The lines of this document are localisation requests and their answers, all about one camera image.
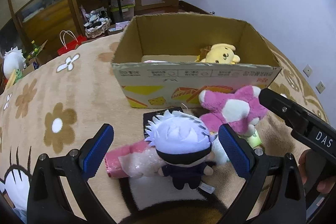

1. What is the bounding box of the cluttered small desk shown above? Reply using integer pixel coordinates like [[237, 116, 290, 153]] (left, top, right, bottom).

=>
[[90, 0, 136, 23]]

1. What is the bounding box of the beige flower-printed blanket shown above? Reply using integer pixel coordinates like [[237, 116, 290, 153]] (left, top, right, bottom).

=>
[[0, 34, 332, 224]]

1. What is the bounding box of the red paper bag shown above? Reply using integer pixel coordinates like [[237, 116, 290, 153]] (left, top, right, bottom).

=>
[[57, 30, 87, 56]]

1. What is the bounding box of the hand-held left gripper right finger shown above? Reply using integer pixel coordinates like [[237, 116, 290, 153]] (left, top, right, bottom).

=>
[[217, 124, 307, 224]]

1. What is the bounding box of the wicker basket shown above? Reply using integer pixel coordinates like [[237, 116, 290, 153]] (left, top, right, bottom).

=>
[[84, 10, 112, 38]]

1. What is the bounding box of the pale flat packet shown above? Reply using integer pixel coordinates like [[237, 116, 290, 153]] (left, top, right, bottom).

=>
[[142, 54, 200, 64]]

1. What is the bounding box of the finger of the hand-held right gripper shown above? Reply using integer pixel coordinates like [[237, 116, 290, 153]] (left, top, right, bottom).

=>
[[258, 88, 329, 134]]

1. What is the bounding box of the small white plush toy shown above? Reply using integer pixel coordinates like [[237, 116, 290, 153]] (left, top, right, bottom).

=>
[[212, 139, 231, 165]]

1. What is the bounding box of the printed cardboard box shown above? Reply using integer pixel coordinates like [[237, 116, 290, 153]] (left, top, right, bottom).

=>
[[111, 12, 282, 109]]

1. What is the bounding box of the wooden wardrobe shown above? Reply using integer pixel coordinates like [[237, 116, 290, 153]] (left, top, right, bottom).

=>
[[0, 0, 80, 57]]

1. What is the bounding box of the person's right hand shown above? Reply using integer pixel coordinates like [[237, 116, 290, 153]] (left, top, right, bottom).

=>
[[298, 150, 333, 195]]

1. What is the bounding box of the white-haired plush doll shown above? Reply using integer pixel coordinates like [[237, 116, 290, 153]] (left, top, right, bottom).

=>
[[144, 109, 218, 191]]

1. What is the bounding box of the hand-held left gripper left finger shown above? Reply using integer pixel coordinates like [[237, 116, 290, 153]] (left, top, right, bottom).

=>
[[26, 123, 124, 224]]

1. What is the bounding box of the pale green tube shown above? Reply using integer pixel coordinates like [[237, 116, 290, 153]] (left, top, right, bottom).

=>
[[245, 129, 262, 149]]

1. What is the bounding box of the yellow plush dog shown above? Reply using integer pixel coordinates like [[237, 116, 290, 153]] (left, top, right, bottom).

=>
[[196, 43, 241, 65]]

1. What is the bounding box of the open brown cardboard box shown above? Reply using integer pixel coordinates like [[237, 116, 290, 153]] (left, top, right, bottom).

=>
[[4, 40, 49, 91]]

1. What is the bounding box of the pink and white plush toy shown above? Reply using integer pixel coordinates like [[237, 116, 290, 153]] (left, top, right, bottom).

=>
[[198, 85, 270, 136]]

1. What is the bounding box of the pink bubble-wrapped packet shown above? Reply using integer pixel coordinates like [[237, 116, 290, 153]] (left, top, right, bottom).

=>
[[104, 139, 164, 179]]

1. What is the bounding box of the large white-haired plush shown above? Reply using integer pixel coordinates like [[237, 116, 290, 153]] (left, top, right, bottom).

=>
[[2, 46, 27, 78]]

